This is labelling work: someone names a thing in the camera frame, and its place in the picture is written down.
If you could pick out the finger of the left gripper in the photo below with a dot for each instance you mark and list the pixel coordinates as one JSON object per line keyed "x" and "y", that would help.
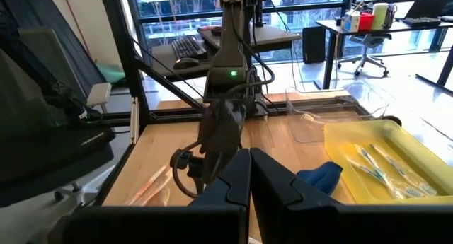
{"x": 214, "y": 168}

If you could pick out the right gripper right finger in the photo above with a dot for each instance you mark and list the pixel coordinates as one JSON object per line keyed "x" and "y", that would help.
{"x": 318, "y": 226}

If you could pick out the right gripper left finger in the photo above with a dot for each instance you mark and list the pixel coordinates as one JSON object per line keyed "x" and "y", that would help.
{"x": 159, "y": 226}

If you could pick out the orange toothbrush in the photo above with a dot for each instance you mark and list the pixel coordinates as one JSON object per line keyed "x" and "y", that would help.
{"x": 155, "y": 189}
{"x": 141, "y": 187}
{"x": 311, "y": 117}

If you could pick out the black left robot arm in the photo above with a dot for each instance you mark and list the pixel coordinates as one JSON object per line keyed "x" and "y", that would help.
{"x": 228, "y": 42}

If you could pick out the blue cloth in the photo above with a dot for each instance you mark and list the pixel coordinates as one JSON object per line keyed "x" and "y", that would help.
{"x": 318, "y": 177}

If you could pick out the black computer mouse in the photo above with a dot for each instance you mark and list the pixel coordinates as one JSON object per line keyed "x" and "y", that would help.
{"x": 185, "y": 63}

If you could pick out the black keyboard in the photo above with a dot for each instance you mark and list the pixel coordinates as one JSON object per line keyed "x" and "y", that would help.
{"x": 187, "y": 47}

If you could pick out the aluminium extrusion posts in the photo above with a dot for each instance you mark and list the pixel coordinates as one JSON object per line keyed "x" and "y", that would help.
{"x": 134, "y": 120}

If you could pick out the yellow plastic bin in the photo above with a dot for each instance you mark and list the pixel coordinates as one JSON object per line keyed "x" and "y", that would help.
{"x": 336, "y": 138}

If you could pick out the green plastic item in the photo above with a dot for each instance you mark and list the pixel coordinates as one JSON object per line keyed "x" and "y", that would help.
{"x": 111, "y": 73}

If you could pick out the black computer tower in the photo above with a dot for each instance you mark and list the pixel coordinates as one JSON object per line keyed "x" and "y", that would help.
{"x": 314, "y": 44}

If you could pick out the white plastic block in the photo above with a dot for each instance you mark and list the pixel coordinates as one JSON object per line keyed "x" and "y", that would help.
{"x": 99, "y": 93}

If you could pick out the black office chair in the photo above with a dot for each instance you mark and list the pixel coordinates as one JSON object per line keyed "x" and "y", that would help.
{"x": 53, "y": 155}

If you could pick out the clear plastic bin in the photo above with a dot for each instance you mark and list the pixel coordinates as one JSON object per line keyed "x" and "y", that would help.
{"x": 371, "y": 99}

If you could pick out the window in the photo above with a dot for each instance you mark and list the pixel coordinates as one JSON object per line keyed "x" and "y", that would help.
{"x": 308, "y": 0}

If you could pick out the white blue carton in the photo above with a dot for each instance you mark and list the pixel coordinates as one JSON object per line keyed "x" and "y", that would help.
{"x": 352, "y": 22}

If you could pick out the grey office chair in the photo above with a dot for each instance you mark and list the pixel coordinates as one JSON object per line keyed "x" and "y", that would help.
{"x": 368, "y": 42}

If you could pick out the red stick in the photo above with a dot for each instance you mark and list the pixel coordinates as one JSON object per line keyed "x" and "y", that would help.
{"x": 78, "y": 24}

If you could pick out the red cup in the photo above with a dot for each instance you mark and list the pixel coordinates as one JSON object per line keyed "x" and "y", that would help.
{"x": 366, "y": 22}

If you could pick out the green white canister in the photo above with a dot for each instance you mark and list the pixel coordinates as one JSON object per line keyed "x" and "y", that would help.
{"x": 379, "y": 16}

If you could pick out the black office desk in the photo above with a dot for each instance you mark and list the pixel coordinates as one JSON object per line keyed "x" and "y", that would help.
{"x": 389, "y": 26}

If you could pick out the dark blue curtain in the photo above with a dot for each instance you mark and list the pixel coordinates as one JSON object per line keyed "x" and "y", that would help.
{"x": 53, "y": 10}

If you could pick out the black laptop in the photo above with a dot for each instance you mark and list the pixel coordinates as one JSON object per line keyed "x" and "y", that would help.
{"x": 428, "y": 7}

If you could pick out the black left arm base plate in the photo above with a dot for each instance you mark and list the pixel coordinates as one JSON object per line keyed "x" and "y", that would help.
{"x": 258, "y": 106}

